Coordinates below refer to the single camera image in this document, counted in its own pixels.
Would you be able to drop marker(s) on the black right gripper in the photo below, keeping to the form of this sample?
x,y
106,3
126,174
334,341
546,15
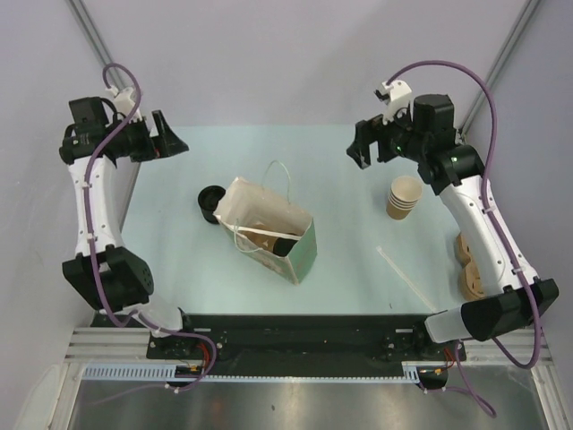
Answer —
x,y
370,131

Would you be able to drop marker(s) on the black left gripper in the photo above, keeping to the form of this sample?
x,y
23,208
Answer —
x,y
165,144

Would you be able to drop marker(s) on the white straw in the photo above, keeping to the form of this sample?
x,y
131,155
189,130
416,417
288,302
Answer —
x,y
408,281

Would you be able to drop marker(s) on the green patterned paper gift bag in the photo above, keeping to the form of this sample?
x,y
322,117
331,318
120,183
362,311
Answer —
x,y
249,206

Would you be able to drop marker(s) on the black plastic cup lid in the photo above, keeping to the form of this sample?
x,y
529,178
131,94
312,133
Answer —
x,y
283,246

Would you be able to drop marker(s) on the single brown cardboard cup carrier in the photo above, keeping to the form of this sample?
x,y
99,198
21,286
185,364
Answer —
x,y
262,240

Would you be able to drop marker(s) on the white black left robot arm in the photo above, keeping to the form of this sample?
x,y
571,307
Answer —
x,y
108,276

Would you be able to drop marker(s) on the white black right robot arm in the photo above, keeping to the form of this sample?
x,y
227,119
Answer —
x,y
422,130

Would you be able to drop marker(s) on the stack of brown paper cups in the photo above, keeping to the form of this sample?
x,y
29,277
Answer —
x,y
404,193

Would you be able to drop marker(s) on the stack of black cup lids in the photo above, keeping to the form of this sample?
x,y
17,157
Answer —
x,y
208,200

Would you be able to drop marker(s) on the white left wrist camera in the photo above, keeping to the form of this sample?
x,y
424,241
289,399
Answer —
x,y
124,100

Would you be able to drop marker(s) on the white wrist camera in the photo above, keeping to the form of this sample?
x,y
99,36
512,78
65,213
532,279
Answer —
x,y
124,100
396,95

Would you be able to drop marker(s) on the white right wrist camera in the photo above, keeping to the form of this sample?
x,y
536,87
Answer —
x,y
396,95

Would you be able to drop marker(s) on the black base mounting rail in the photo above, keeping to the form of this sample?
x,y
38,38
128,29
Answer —
x,y
314,344

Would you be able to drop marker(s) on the white slotted cable duct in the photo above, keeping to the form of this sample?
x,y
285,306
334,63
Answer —
x,y
180,373

